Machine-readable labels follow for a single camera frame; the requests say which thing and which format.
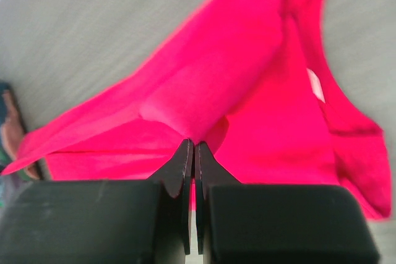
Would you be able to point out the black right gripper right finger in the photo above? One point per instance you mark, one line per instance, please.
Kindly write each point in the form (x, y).
(219, 212)

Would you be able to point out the clear plastic bin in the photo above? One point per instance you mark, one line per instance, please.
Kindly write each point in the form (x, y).
(32, 172)

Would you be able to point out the magenta red t-shirt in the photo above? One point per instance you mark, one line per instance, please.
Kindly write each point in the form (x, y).
(250, 78)

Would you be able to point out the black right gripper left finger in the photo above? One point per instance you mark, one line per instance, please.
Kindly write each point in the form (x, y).
(175, 208)

